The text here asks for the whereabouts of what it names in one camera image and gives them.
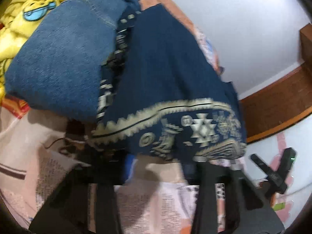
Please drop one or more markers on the navy patterned hooded robe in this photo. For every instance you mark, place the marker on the navy patterned hooded robe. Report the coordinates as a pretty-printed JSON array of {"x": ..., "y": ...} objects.
[{"x": 169, "y": 101}]

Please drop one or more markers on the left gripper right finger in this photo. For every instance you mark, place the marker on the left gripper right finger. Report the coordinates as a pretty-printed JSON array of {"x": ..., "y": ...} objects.
[{"x": 247, "y": 210}]

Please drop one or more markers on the brown wooden door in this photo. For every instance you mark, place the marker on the brown wooden door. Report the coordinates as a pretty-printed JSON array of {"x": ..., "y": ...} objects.
[{"x": 282, "y": 103}]

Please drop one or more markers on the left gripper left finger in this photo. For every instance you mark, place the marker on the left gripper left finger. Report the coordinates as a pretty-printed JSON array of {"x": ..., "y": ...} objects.
[{"x": 85, "y": 200}]

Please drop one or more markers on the folded blue jeans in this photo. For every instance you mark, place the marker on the folded blue jeans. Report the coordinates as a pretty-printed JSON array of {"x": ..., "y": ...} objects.
[{"x": 60, "y": 67}]

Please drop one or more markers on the white sliding door with hearts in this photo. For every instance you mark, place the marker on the white sliding door with hearts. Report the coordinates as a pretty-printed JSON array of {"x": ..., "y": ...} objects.
[{"x": 289, "y": 205}]

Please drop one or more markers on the yellow cartoon blanket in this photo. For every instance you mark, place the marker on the yellow cartoon blanket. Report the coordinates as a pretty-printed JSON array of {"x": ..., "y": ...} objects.
[{"x": 19, "y": 21}]

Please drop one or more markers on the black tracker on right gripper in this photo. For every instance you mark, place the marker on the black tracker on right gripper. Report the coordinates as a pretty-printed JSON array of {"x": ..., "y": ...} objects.
[{"x": 286, "y": 162}]

